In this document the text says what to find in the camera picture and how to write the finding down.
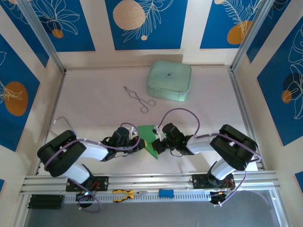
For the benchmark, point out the green paper sheet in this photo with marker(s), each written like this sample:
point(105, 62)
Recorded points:
point(145, 132)

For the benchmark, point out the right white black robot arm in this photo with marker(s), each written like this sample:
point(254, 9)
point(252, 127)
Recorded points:
point(234, 146)

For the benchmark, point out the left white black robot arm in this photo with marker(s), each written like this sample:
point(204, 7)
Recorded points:
point(61, 151)

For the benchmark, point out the metal scissor tongs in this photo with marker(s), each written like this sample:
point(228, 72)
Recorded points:
point(139, 100)

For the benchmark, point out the blue bone shaped block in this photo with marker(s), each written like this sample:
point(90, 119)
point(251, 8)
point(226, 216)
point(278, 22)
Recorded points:
point(166, 193)

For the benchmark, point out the mint green zip case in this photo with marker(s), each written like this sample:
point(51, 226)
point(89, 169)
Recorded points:
point(169, 80)

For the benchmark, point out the black controller board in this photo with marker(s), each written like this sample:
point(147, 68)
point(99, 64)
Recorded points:
point(222, 196)
point(85, 196)

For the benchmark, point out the black stacked blocks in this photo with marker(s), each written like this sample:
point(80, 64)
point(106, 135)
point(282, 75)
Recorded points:
point(46, 201)

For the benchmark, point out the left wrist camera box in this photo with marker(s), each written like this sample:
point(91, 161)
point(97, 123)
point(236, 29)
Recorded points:
point(133, 132)

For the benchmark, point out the aluminium frame rail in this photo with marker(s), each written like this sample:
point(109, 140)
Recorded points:
point(154, 180)

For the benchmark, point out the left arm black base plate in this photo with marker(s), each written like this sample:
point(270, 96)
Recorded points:
point(101, 183)

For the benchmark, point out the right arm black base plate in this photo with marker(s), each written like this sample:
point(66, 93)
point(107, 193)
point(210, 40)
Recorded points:
point(198, 181)

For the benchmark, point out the aluminium side rail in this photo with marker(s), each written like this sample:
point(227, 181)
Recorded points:
point(60, 82)
point(239, 94)

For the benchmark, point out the aluminium corner post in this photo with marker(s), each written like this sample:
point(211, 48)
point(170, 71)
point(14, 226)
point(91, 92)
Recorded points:
point(255, 35)
point(43, 35)

